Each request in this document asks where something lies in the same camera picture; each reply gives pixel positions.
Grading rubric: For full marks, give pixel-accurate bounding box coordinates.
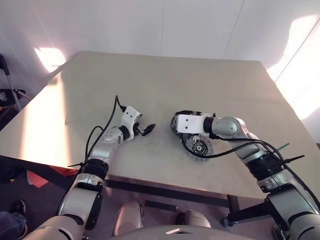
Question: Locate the black sneaker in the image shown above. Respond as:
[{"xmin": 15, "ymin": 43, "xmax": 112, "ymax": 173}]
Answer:
[{"xmin": 9, "ymin": 199, "xmax": 27, "ymax": 216}]

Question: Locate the dark metal table frame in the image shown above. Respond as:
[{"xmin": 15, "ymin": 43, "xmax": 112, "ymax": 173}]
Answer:
[{"xmin": 103, "ymin": 172, "xmax": 271, "ymax": 227}]

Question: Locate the black stand with silver pole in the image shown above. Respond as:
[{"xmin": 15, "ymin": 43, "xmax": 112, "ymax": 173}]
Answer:
[{"xmin": 0, "ymin": 53, "xmax": 26, "ymax": 111}]

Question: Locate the red sheet on floor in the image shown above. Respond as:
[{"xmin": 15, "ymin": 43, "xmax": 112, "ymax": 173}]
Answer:
[{"xmin": 26, "ymin": 167, "xmax": 78, "ymax": 188}]

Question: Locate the rounded beige left robot leg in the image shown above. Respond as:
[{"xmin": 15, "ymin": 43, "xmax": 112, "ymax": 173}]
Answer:
[{"xmin": 113, "ymin": 201, "xmax": 145, "ymax": 236}]

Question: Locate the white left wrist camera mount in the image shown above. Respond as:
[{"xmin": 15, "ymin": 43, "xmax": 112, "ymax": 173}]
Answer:
[{"xmin": 121, "ymin": 105, "xmax": 143, "ymax": 135}]

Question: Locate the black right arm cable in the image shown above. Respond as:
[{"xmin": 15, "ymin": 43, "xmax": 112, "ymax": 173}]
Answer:
[{"xmin": 197, "ymin": 133, "xmax": 320, "ymax": 216}]

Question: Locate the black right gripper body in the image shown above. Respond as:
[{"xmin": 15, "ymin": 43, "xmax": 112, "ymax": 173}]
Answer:
[{"xmin": 170, "ymin": 109, "xmax": 204, "ymax": 135}]

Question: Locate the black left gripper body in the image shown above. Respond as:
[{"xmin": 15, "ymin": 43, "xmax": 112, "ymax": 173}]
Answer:
[{"xmin": 129, "ymin": 121, "xmax": 145, "ymax": 137}]

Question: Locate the rounded beige robot leg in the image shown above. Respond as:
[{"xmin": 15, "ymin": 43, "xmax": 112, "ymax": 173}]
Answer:
[
  {"xmin": 113, "ymin": 201, "xmax": 145, "ymax": 236},
  {"xmin": 176, "ymin": 209, "xmax": 212, "ymax": 230}
]

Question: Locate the blue jeans leg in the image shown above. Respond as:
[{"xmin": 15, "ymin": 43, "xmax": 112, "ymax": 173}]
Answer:
[{"xmin": 0, "ymin": 211, "xmax": 28, "ymax": 240}]

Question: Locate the grey table caster wheel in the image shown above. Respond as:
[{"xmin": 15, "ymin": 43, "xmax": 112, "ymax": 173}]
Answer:
[{"xmin": 221, "ymin": 216, "xmax": 236, "ymax": 228}]

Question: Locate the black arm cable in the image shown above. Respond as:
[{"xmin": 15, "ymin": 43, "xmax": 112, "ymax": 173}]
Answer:
[
  {"xmin": 197, "ymin": 133, "xmax": 320, "ymax": 216},
  {"xmin": 84, "ymin": 94, "xmax": 128, "ymax": 163}
]

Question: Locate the black-rimmed silver spoked rotor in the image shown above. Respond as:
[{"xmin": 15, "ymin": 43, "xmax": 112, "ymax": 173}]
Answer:
[{"xmin": 186, "ymin": 136, "xmax": 211, "ymax": 157}]

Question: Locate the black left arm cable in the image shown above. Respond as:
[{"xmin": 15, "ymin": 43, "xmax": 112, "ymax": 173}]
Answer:
[{"xmin": 84, "ymin": 94, "xmax": 128, "ymax": 163}]

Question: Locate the beige robot torso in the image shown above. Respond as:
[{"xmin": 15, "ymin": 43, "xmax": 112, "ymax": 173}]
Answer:
[{"xmin": 23, "ymin": 214, "xmax": 251, "ymax": 240}]

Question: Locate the rounded beige right robot leg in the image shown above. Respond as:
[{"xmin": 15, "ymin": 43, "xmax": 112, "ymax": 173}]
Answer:
[{"xmin": 176, "ymin": 209, "xmax": 212, "ymax": 230}]

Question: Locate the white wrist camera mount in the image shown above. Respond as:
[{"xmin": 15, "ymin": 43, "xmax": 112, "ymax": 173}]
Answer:
[
  {"xmin": 175, "ymin": 114, "xmax": 205, "ymax": 134},
  {"xmin": 121, "ymin": 105, "xmax": 143, "ymax": 135}
]

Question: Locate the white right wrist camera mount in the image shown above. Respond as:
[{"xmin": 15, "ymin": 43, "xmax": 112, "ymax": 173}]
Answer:
[{"xmin": 175, "ymin": 114, "xmax": 205, "ymax": 134}]

